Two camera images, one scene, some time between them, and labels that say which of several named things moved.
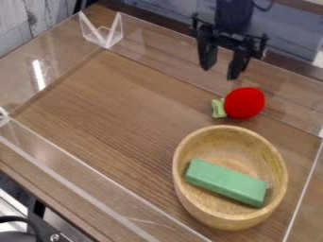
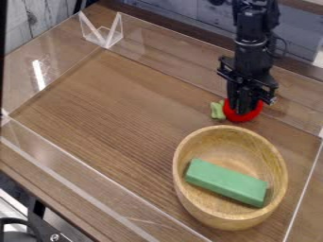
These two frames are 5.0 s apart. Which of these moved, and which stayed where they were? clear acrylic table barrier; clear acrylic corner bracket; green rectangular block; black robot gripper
Moved: black robot gripper
Stayed: clear acrylic table barrier; green rectangular block; clear acrylic corner bracket
